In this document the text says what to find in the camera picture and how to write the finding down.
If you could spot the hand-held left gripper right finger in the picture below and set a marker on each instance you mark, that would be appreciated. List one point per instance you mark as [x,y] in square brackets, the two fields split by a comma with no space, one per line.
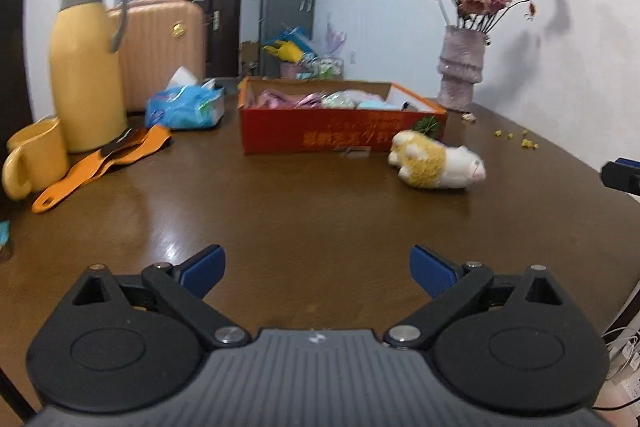
[431,274]

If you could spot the pile of colourful packets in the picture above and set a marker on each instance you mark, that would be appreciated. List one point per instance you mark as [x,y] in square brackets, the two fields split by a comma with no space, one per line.
[295,49]

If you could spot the yellow mug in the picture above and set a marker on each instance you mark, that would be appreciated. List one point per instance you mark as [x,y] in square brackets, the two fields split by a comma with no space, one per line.
[37,157]

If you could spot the orange shoehorn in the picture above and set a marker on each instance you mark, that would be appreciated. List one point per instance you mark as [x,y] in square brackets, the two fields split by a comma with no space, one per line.
[150,143]
[75,179]

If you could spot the pink ribbed suitcase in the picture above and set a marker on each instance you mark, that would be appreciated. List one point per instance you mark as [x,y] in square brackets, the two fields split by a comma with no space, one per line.
[160,52]

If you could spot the black paper bag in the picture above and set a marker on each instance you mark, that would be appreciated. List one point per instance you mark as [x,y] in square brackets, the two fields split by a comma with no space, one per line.
[10,57]

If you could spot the scattered yellow crumbs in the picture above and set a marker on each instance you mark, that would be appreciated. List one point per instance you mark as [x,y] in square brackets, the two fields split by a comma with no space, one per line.
[525,142]

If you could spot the blue tissue pack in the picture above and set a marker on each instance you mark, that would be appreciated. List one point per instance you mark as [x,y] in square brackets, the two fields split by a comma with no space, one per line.
[185,107]

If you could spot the grey vase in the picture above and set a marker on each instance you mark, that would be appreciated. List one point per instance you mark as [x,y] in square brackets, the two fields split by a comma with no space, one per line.
[460,67]

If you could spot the yellow and white plush dog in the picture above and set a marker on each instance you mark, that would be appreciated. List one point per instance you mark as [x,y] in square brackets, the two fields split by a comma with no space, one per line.
[430,162]

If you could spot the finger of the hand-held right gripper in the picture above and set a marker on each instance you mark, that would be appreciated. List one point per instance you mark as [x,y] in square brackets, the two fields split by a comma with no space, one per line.
[622,174]

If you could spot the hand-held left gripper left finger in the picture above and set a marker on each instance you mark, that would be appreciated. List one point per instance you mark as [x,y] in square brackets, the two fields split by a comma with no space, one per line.
[204,273]

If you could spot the dark brown entrance door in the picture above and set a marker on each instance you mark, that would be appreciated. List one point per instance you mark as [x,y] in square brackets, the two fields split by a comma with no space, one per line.
[220,27]

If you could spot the red cardboard box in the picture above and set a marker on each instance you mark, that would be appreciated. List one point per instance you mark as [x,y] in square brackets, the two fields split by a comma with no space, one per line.
[320,132]

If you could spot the yellow thermos jug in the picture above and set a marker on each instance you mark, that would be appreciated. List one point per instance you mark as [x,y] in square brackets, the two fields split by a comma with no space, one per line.
[85,77]

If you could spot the grey refrigerator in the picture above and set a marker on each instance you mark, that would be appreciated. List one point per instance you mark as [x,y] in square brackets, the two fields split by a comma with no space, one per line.
[282,2]

